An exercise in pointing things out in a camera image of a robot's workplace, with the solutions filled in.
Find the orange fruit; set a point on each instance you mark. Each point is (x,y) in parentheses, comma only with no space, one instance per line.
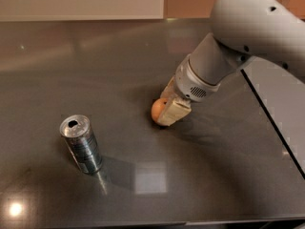
(157,108)

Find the grey side table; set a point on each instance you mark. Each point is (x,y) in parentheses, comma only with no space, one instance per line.
(283,98)

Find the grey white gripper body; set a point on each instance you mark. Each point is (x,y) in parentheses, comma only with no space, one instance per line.
(192,81)

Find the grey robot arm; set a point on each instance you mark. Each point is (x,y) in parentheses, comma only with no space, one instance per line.
(241,30)

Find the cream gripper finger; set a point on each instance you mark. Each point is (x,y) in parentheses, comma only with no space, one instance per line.
(168,92)
(175,108)

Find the silver opened drink can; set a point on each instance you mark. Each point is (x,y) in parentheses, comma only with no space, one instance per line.
(80,139)

